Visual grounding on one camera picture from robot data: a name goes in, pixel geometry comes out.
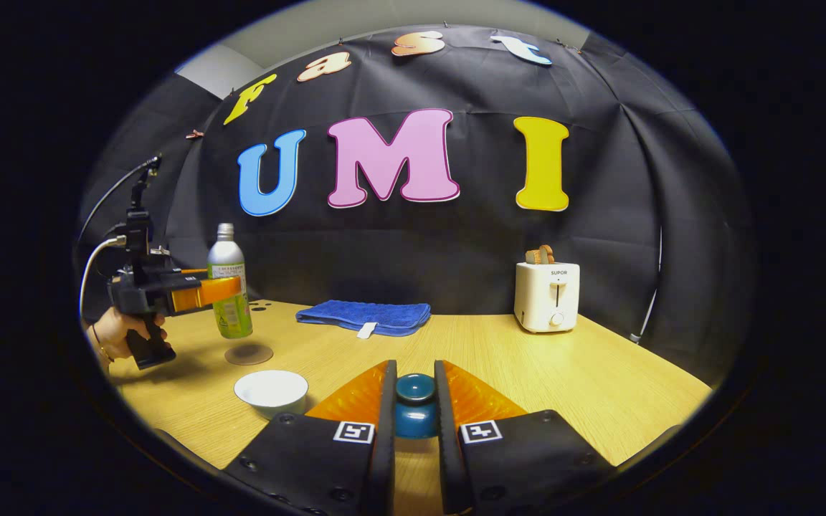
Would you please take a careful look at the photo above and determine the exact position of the blue folded towel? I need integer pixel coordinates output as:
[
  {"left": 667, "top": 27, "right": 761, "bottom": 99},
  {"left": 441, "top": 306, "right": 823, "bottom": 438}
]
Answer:
[{"left": 295, "top": 300, "right": 432, "bottom": 338}]

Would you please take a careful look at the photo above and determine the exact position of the silver green water bottle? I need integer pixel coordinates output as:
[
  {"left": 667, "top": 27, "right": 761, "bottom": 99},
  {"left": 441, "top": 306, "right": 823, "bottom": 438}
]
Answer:
[{"left": 207, "top": 223, "right": 254, "bottom": 340}]

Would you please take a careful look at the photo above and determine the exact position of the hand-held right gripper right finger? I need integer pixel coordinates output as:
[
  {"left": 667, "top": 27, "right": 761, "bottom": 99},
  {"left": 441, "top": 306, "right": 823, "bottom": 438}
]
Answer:
[{"left": 434, "top": 359, "right": 616, "bottom": 516}]

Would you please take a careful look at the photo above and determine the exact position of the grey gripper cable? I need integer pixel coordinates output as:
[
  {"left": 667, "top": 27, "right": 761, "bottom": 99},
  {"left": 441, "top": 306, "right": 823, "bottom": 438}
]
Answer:
[{"left": 77, "top": 235, "right": 128, "bottom": 320}]

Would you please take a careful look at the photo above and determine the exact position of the cream toaster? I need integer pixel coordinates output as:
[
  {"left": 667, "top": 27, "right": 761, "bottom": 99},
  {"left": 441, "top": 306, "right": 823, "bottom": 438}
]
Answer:
[{"left": 513, "top": 262, "right": 581, "bottom": 334}]

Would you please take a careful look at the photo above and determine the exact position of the blue teacup lid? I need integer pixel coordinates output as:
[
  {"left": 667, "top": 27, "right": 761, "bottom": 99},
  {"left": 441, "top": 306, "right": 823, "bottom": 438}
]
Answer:
[{"left": 393, "top": 373, "right": 440, "bottom": 439}]

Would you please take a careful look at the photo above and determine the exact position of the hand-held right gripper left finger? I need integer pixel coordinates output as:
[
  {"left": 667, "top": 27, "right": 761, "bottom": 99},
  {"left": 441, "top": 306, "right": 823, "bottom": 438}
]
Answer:
[{"left": 223, "top": 359, "right": 399, "bottom": 516}]

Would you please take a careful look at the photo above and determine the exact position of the black backdrop cloth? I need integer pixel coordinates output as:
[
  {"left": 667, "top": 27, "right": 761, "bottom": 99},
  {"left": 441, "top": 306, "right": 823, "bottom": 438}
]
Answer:
[{"left": 77, "top": 25, "right": 751, "bottom": 373}]

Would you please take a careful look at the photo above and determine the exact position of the white teacup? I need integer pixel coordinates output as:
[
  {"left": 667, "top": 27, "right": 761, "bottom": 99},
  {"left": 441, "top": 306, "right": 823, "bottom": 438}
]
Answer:
[{"left": 234, "top": 370, "right": 309, "bottom": 420}]

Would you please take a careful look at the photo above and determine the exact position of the round brown coaster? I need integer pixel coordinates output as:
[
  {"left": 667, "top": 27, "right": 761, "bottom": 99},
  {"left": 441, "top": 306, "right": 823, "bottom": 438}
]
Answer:
[{"left": 224, "top": 343, "right": 274, "bottom": 366}]

